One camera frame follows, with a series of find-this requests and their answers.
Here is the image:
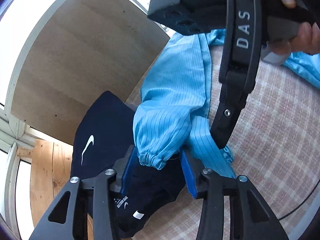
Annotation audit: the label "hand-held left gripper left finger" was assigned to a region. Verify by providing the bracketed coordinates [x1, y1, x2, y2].
[29, 144, 138, 240]

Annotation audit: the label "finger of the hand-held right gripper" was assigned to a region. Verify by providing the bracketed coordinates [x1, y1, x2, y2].
[210, 79, 248, 149]

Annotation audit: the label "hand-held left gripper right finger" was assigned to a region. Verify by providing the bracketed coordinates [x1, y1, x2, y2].
[180, 149, 290, 240]

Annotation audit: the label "navy garment with white logo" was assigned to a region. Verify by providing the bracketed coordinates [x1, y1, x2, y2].
[70, 91, 187, 239]

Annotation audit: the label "blue striped garment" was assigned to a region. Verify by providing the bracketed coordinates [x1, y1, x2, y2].
[132, 29, 320, 172]

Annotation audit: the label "person's right hand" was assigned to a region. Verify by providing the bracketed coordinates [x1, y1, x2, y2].
[271, 0, 320, 55]

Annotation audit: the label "plywood board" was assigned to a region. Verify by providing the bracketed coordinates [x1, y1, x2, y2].
[16, 139, 97, 240]

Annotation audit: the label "narrow wooden plank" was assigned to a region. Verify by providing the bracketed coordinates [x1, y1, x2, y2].
[16, 147, 34, 164]

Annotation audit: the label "grey-brown board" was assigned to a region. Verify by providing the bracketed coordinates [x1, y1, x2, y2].
[10, 0, 171, 145]

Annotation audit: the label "black cable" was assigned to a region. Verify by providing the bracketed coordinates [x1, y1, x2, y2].
[278, 184, 320, 221]

